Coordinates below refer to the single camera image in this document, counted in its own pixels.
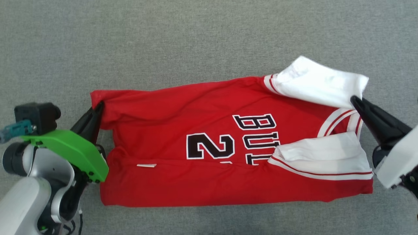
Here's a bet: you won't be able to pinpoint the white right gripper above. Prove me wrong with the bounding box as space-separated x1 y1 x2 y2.
350 95 418 190

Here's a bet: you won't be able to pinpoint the red Bulls jersey white sleeves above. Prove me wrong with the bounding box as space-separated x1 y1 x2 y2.
90 55 374 208

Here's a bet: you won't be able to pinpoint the thin black cable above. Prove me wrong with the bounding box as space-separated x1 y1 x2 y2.
62 209 84 235

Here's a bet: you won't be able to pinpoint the teal cable connector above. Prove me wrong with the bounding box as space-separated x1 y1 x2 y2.
0 120 37 144

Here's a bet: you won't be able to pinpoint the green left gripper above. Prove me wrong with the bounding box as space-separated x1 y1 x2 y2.
20 101 109 183

